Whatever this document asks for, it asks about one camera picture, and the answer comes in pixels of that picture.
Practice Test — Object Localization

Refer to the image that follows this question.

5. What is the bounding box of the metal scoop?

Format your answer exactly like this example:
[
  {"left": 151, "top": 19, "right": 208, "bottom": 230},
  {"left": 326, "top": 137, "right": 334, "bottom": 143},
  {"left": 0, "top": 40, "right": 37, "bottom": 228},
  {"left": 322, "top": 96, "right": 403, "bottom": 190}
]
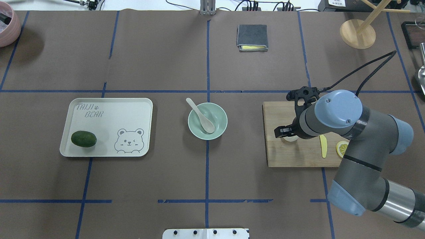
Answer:
[{"left": 416, "top": 42, "right": 425, "bottom": 95}]

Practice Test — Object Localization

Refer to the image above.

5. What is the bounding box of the green ceramic bowl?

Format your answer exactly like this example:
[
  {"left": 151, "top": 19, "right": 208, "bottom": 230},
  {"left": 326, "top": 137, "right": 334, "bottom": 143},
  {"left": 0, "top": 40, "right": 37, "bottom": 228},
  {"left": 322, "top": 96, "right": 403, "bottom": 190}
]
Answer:
[{"left": 187, "top": 103, "right": 228, "bottom": 140}]

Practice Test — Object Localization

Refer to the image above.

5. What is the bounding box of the wooden cutting board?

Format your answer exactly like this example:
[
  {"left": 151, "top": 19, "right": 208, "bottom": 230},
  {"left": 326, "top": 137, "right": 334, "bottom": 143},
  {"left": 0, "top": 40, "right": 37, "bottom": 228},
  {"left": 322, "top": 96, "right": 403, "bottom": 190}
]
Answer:
[{"left": 262, "top": 101, "right": 347, "bottom": 167}]

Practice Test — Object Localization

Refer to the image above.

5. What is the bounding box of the metal post bracket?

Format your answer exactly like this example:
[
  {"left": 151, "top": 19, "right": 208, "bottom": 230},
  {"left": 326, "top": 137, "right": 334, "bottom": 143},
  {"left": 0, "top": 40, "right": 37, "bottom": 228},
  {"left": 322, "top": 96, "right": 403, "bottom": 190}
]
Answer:
[{"left": 200, "top": 0, "right": 216, "bottom": 16}]

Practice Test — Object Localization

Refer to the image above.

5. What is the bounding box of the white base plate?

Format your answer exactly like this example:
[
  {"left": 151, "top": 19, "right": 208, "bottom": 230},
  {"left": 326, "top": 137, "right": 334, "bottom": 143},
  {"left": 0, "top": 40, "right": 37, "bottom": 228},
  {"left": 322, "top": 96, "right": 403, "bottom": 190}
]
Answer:
[{"left": 162, "top": 228, "right": 250, "bottom": 239}]

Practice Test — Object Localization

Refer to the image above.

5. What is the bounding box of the white ceramic spoon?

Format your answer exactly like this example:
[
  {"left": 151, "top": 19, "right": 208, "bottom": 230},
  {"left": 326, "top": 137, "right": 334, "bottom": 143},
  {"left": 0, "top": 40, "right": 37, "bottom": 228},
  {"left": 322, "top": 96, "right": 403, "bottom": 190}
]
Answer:
[{"left": 186, "top": 97, "right": 215, "bottom": 134}]

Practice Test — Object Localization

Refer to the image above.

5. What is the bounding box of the dark picture frame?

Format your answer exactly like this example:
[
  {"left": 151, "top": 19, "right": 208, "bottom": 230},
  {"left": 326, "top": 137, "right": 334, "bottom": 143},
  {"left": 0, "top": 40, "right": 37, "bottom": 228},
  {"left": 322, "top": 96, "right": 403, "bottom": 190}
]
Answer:
[{"left": 401, "top": 21, "right": 425, "bottom": 49}]

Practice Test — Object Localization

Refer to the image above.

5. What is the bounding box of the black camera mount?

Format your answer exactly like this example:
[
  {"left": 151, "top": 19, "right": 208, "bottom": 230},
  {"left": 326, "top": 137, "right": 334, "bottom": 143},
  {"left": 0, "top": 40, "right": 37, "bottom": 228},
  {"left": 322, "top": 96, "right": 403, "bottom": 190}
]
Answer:
[{"left": 286, "top": 86, "right": 321, "bottom": 118}]

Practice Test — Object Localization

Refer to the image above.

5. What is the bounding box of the wooden mug stand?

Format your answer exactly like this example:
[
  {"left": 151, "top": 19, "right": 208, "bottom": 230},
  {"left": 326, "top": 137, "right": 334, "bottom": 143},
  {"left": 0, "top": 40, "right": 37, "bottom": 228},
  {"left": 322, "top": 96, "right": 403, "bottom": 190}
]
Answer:
[{"left": 339, "top": 0, "right": 410, "bottom": 49}]

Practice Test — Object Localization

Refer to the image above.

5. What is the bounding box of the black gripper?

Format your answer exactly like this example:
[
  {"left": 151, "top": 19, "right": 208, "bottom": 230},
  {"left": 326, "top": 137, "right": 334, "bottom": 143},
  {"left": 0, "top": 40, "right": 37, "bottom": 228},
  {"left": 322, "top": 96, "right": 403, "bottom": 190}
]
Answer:
[{"left": 274, "top": 123, "right": 302, "bottom": 138}]

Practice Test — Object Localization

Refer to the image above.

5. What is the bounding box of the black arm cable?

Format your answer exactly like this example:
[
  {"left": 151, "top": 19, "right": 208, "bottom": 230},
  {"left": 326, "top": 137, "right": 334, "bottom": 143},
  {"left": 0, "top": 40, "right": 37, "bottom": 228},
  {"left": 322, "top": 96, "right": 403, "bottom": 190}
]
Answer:
[{"left": 318, "top": 50, "right": 397, "bottom": 96}]

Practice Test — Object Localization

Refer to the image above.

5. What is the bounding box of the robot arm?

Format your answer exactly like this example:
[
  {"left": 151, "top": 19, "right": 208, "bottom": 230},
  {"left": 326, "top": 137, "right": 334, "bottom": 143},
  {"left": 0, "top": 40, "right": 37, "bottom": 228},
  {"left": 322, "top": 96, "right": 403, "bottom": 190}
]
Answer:
[{"left": 274, "top": 86, "right": 425, "bottom": 230}]

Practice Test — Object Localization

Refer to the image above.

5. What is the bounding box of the lower lemon slice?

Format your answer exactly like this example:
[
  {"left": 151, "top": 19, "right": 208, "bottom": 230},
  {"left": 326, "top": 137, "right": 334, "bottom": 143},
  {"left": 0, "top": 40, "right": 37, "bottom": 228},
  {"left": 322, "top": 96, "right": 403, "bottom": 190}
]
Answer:
[{"left": 335, "top": 141, "right": 349, "bottom": 158}]

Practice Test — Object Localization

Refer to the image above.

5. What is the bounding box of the pink pot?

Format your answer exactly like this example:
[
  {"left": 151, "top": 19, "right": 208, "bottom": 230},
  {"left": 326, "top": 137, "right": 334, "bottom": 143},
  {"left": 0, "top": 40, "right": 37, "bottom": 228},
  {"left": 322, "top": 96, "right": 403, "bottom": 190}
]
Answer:
[{"left": 0, "top": 1, "right": 21, "bottom": 47}]

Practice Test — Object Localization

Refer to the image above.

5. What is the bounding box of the cream bear tray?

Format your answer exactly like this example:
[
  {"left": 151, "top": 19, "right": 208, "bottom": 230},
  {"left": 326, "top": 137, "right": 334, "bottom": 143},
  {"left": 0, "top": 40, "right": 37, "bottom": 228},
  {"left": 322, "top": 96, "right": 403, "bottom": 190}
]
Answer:
[{"left": 60, "top": 98, "right": 153, "bottom": 157}]

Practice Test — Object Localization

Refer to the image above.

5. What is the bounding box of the yellow plastic knife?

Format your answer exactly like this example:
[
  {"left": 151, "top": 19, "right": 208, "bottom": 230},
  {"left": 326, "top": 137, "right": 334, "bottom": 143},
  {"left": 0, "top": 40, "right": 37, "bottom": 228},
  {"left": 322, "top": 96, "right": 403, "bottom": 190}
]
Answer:
[{"left": 320, "top": 134, "right": 328, "bottom": 158}]

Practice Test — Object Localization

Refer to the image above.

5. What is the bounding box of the folded grey cloth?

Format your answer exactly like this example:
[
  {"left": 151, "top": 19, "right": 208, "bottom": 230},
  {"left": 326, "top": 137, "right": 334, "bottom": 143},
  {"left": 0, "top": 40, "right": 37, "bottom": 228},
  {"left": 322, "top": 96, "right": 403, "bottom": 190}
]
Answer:
[{"left": 236, "top": 25, "right": 269, "bottom": 52}]

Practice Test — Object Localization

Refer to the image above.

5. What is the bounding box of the green avocado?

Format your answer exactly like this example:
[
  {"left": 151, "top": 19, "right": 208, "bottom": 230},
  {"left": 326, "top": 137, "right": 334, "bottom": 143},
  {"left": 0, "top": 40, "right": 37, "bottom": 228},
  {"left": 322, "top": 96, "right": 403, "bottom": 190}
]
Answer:
[{"left": 70, "top": 130, "right": 97, "bottom": 148}]

